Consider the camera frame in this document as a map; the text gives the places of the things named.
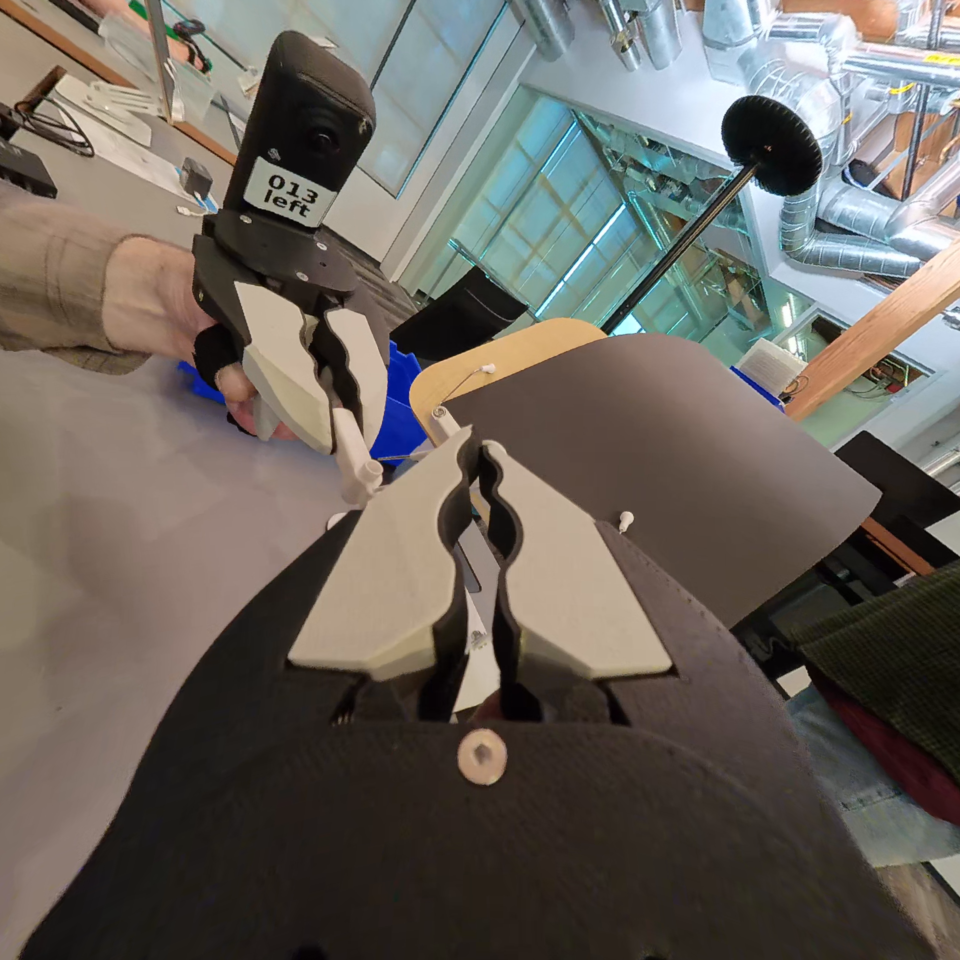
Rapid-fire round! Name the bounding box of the blue plastic bin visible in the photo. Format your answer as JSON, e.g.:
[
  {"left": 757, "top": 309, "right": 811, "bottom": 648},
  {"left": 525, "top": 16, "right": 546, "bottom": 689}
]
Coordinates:
[
  {"left": 731, "top": 365, "right": 786, "bottom": 415},
  {"left": 177, "top": 339, "right": 439, "bottom": 466}
]

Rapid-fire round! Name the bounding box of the black charger block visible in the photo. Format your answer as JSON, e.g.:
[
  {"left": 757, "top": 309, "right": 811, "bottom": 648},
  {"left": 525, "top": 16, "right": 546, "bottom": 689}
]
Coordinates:
[{"left": 0, "top": 143, "right": 60, "bottom": 199}]

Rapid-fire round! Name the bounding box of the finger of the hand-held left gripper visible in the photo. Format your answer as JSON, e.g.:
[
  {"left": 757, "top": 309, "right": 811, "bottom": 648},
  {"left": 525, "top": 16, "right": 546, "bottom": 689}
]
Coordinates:
[
  {"left": 230, "top": 282, "right": 340, "bottom": 453},
  {"left": 320, "top": 306, "right": 393, "bottom": 451}
]

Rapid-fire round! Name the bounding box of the black office chair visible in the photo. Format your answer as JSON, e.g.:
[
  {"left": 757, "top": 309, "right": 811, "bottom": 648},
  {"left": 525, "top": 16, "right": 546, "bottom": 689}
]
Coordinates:
[{"left": 387, "top": 266, "right": 531, "bottom": 366}]

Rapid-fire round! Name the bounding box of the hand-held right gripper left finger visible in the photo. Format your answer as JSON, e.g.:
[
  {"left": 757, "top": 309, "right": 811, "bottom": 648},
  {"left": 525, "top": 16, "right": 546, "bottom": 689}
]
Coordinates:
[{"left": 288, "top": 428, "right": 478, "bottom": 681}]

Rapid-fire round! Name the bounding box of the black tripod stand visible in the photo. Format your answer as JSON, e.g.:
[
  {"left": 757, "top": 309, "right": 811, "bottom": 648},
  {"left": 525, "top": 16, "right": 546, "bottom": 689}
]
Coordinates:
[{"left": 732, "top": 431, "right": 960, "bottom": 684}]

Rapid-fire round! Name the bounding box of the black pole stand with disc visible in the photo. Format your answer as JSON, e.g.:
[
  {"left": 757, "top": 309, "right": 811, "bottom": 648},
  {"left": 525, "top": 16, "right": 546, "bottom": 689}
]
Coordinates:
[{"left": 600, "top": 95, "right": 825, "bottom": 336}]

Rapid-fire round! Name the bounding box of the white board rail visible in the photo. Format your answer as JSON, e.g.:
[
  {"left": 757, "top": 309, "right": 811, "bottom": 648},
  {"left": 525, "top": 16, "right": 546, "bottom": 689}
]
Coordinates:
[{"left": 447, "top": 518, "right": 508, "bottom": 714}]

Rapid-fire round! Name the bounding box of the clear acrylic stand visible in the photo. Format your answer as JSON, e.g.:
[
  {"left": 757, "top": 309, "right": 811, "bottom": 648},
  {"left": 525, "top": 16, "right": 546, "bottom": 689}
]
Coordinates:
[{"left": 138, "top": 0, "right": 193, "bottom": 124}]

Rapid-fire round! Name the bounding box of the person's left hand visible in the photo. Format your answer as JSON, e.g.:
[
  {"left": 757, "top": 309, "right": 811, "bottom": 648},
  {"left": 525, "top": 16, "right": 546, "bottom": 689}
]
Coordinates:
[{"left": 102, "top": 237, "right": 289, "bottom": 445}]

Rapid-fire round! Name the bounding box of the black wood-rimmed board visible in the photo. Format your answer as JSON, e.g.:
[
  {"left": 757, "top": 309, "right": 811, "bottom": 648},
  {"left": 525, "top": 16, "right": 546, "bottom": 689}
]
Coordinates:
[{"left": 408, "top": 317, "right": 883, "bottom": 634}]

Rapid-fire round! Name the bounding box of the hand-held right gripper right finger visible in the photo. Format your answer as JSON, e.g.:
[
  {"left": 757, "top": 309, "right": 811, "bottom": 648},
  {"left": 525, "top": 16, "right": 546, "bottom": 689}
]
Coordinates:
[{"left": 477, "top": 440, "right": 673, "bottom": 685}]

